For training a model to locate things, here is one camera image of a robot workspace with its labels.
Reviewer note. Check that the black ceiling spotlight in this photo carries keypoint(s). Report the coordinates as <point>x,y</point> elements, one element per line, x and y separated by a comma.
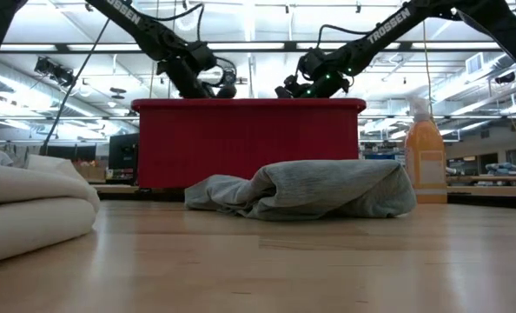
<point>54,71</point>

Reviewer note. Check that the red plastic laundry bin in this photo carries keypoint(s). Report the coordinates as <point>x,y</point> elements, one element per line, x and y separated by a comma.
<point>240,143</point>

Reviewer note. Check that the black ceiling camera dome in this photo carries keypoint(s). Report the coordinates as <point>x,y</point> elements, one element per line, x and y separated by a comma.
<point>504,77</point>

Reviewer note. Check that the orange spray bottle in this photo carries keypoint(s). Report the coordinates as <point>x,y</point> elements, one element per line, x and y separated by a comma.
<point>425,165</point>

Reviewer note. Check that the brown cardboard box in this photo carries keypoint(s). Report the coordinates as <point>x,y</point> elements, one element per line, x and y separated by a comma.
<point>90,172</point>

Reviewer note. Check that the light grey garment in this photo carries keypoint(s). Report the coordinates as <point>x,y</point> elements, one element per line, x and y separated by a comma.
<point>310,191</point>

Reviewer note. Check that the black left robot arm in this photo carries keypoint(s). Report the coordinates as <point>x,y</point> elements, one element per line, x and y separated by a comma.
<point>127,17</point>

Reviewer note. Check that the black ceiling disc fixture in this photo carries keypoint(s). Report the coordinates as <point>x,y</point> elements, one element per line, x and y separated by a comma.
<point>118,92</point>

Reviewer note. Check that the black ceiling dome fixture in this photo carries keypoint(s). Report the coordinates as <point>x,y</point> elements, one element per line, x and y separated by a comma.
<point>229,78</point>

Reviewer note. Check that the blue crate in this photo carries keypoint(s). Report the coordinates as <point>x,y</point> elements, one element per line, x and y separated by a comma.
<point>381,156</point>

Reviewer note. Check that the black aluminium table frame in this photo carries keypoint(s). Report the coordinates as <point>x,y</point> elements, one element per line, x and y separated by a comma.
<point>119,196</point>

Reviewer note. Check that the blue grey machine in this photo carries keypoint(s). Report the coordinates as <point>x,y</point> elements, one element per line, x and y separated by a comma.
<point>507,168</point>

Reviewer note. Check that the black monitor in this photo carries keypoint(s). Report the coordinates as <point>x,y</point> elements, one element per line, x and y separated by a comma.
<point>123,152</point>

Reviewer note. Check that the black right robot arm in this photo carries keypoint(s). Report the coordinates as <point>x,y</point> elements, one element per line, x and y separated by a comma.
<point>388,26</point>

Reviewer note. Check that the white canvas tote bag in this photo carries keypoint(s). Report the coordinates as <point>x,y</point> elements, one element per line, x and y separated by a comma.
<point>28,217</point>

